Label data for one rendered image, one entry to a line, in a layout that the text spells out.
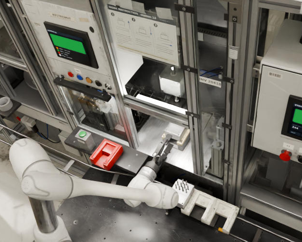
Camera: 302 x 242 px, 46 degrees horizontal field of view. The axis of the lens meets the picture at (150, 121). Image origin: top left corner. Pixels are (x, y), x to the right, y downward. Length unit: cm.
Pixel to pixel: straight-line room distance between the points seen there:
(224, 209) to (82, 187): 76
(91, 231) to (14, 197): 133
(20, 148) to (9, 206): 184
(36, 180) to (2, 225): 191
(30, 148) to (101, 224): 83
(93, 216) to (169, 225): 45
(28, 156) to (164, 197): 64
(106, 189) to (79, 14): 75
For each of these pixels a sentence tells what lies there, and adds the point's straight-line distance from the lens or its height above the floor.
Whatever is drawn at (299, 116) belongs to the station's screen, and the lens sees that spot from 132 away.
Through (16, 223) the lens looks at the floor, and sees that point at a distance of 325.
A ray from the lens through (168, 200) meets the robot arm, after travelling 170.
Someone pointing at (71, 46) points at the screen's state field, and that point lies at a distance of 170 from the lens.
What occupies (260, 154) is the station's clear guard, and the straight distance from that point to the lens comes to 165.
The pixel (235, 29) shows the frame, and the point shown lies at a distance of 122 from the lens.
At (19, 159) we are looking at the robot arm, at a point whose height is 150.
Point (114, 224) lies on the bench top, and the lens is 218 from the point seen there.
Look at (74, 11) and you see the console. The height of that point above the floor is 182.
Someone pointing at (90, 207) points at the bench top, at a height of 68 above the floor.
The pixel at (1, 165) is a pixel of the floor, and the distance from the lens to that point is 366.
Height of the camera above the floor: 260
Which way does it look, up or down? 49 degrees down
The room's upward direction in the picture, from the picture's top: 12 degrees counter-clockwise
